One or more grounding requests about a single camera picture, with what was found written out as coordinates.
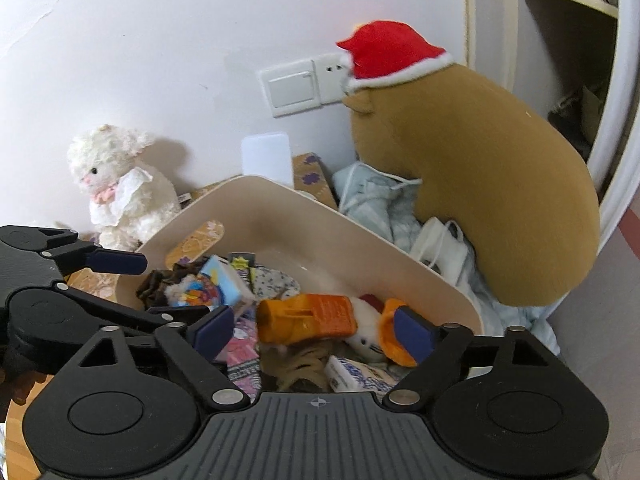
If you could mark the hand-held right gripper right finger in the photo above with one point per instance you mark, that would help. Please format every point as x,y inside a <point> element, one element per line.
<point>412,332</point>

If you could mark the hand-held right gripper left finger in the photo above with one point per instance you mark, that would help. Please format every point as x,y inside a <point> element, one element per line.
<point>215,330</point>

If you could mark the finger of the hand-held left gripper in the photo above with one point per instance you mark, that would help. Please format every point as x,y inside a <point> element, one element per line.
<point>117,261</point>
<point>75,310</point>

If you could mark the orange plush toy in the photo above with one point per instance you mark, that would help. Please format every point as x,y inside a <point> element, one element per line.
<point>387,330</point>

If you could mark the white cat plush toy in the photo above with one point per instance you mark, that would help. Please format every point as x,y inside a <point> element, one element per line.
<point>367,330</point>

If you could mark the cartoon print tissue packet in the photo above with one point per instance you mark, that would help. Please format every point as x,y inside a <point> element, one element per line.
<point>220,285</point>

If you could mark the blue white tissue packet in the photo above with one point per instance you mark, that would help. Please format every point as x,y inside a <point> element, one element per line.
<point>350,372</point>

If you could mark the orange plastic bottle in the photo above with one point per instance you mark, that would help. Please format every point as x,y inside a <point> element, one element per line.
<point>305,317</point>

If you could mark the tan elastic hair bands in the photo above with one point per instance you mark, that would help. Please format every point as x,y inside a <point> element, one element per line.
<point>300,365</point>

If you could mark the beige plastic storage basket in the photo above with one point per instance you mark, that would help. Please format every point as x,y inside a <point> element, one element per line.
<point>280,215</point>

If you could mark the wooden desktop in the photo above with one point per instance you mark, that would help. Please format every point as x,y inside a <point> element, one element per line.
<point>22,440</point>

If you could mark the white sheep plush toy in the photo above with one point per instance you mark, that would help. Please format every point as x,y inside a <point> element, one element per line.
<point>130,195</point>

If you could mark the orange patterned strip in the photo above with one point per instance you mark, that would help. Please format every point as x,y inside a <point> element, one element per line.
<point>197,242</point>

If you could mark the light blue clothing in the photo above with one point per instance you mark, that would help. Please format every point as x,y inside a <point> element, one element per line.
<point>370,195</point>

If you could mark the white power adapter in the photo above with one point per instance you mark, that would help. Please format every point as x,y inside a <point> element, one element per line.
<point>265,157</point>

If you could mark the brown plush with red hat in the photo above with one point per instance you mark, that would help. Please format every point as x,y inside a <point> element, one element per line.
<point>475,160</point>

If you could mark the white wardrobe shelf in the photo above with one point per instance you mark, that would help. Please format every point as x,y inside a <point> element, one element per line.
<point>565,25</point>

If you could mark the white wall switch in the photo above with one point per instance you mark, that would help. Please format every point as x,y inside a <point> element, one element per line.
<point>290,87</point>

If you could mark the white wall socket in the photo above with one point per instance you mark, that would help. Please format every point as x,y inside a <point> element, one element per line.
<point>330,77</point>

